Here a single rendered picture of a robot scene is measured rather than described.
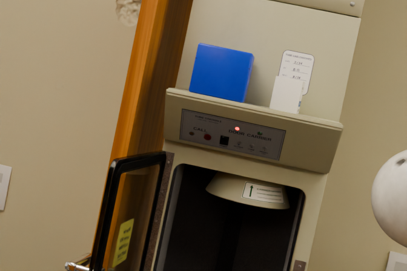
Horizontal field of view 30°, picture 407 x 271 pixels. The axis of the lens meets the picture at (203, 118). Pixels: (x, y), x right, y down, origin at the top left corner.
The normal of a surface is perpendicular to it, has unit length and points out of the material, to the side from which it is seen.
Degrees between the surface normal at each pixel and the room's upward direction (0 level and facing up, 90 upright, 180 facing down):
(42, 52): 90
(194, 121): 135
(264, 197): 67
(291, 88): 90
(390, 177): 71
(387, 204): 99
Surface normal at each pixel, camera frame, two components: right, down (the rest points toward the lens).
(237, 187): -0.30, -0.43
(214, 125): -0.21, 0.72
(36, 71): -0.09, 0.04
